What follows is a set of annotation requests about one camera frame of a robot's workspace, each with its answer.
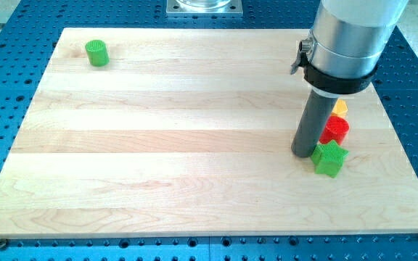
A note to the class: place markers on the green star block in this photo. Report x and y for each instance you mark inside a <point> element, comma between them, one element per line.
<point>329,158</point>

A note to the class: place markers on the red cylinder block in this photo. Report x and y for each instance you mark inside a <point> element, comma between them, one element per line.
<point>335,129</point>

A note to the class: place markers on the green cylinder block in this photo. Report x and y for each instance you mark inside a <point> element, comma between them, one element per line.
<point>97,53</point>

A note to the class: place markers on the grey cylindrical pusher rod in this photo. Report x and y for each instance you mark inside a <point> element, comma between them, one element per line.
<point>312,123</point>

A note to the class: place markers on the blue perforated table plate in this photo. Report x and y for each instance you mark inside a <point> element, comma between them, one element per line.
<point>29,31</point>

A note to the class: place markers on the wooden board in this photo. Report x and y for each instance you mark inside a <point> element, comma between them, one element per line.
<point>187,132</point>

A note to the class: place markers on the yellow hexagon block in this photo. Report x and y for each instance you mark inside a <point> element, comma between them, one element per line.
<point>340,109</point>

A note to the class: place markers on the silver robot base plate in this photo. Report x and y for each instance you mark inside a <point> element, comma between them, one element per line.
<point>203,8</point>

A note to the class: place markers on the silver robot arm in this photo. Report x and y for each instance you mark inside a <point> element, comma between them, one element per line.
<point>340,54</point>

